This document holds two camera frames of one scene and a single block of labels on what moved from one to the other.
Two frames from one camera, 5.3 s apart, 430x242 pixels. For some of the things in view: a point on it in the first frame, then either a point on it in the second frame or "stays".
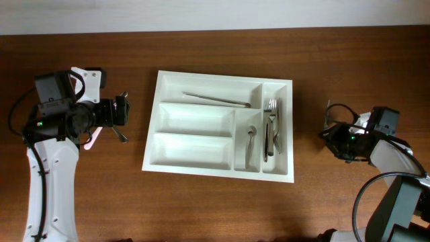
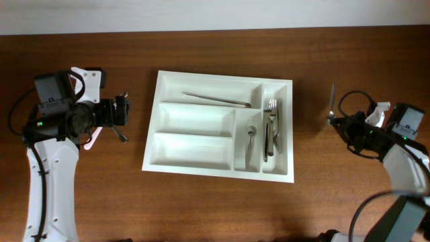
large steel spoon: (122, 138) stays
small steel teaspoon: (252, 131) stays
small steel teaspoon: (326, 126) → (332, 111)
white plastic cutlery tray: (222, 126) stays
